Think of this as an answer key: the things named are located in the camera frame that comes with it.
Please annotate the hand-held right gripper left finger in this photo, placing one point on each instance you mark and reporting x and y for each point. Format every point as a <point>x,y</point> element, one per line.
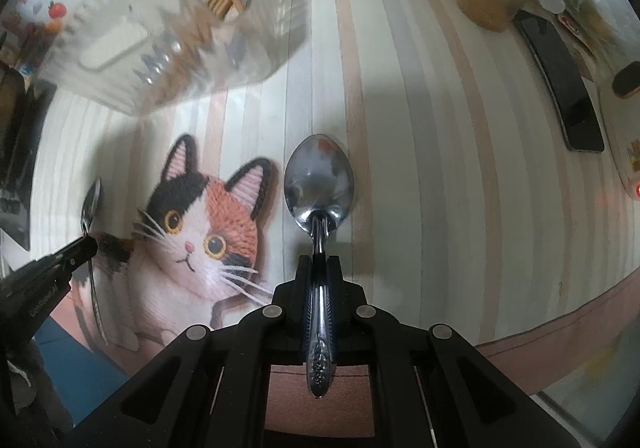
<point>303,278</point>

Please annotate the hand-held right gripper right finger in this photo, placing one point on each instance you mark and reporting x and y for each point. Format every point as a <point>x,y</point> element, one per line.
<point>335,278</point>

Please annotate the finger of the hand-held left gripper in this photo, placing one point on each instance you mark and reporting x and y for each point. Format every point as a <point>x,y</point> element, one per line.
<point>75,255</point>

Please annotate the round-bowl steel spoon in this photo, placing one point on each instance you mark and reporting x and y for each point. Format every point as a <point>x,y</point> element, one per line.
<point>91,203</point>

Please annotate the clear ribbed plastic container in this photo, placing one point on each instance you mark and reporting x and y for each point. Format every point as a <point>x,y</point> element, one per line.
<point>115,45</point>

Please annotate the blue cabinet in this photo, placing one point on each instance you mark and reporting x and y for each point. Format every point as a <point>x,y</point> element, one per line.
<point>80,373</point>

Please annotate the black cooktop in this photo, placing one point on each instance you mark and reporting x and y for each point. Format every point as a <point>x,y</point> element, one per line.
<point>17,153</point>

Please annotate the striped cat print table mat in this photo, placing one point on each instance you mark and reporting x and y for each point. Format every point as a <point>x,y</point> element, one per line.
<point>425,178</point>

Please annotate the black smartphone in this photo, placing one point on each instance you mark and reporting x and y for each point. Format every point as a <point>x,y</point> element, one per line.
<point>565,88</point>

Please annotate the pink and white electric kettle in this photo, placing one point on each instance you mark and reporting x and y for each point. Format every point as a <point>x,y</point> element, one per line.
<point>627,138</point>

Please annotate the small brown card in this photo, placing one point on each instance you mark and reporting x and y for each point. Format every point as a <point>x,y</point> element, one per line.
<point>584,57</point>

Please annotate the small red and white packet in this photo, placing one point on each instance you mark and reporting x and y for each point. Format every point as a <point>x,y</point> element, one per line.
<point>571,26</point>

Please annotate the fruit wall stickers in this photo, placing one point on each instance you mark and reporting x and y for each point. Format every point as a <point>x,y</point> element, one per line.
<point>52,10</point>

